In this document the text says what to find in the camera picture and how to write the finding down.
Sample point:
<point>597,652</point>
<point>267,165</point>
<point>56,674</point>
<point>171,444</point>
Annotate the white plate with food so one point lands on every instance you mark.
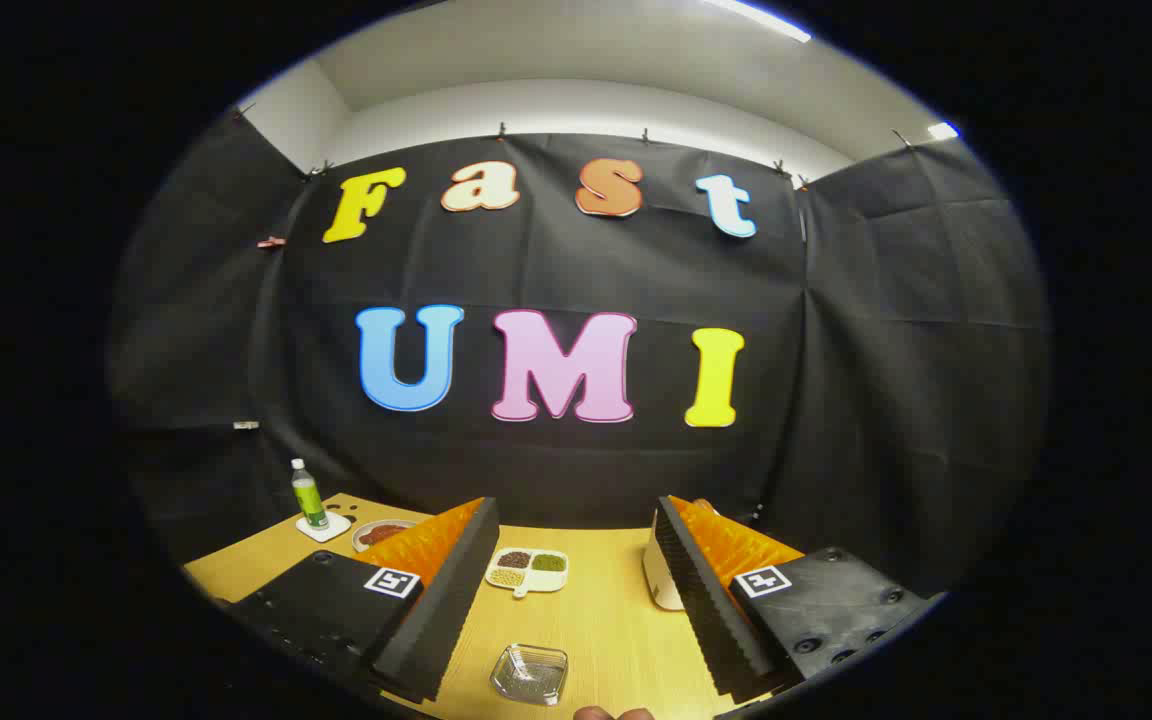
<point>381,534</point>

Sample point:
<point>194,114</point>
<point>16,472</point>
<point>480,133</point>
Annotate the white square coaster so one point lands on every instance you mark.
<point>334,528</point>

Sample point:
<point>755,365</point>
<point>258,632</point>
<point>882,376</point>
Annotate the white toaster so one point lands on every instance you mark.
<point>660,580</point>

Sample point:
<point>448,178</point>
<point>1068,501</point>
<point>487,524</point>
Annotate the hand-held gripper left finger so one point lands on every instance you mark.
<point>456,600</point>

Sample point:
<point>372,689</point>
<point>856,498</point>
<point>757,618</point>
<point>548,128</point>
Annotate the white divided tray with beans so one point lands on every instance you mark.
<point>528,570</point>

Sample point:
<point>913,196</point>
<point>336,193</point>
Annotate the green drink bottle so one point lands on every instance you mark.
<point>309,498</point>

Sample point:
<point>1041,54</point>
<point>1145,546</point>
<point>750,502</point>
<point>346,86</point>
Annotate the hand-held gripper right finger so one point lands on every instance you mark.
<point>706,610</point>

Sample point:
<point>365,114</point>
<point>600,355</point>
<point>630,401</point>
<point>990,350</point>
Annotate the ceiling light strip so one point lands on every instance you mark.
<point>758,18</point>

